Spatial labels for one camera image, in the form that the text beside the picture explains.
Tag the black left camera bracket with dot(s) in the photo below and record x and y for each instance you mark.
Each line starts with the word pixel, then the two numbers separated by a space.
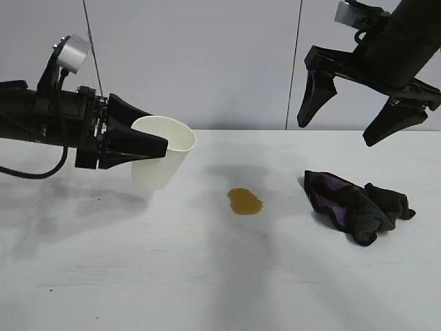
pixel 48 76

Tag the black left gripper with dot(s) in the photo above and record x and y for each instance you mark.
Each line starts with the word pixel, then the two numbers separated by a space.
pixel 69 117

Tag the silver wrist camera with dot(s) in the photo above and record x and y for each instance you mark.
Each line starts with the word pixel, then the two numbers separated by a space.
pixel 72 53
pixel 353 12

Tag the brown liquid spill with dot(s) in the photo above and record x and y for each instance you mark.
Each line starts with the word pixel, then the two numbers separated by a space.
pixel 245 203

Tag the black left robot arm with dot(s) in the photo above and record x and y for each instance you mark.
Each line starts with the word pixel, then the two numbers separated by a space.
pixel 17 113

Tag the black and purple cloth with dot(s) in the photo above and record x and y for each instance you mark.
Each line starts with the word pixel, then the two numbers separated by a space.
pixel 358 210

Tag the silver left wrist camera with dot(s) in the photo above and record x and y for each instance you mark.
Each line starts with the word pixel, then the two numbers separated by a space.
pixel 72 53

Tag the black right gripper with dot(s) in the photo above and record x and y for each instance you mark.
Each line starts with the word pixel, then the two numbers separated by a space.
pixel 389 58

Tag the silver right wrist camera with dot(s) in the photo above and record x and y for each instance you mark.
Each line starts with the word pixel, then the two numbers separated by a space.
pixel 353 12

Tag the white paper cup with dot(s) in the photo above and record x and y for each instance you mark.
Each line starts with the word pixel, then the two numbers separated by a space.
pixel 155 169

